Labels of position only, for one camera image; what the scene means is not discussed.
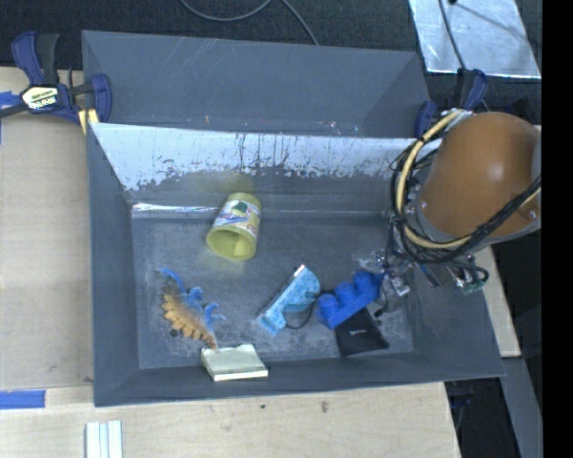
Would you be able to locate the yellow sticky note pad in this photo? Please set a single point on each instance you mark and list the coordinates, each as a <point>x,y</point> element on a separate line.
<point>233,363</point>

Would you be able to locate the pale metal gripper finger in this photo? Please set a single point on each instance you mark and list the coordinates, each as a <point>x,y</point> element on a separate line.
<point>394,288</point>
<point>375,260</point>

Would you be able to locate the yellow plastic cup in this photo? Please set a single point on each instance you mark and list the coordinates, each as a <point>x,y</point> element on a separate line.
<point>234,229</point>

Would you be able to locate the black fabric pouch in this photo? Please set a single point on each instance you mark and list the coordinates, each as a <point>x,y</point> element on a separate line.
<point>360,334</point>

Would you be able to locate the blue patterned sponge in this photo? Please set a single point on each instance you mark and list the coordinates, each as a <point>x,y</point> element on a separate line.
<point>291,301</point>

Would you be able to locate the blue and orange toy dinosaur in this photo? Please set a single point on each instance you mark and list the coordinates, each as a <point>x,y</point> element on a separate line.
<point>188,310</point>

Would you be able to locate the blue toy building brick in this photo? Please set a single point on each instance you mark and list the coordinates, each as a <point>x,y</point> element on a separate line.
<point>345,298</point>

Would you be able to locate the grey metal bin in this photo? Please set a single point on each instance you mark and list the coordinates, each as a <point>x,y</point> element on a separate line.
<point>267,89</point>

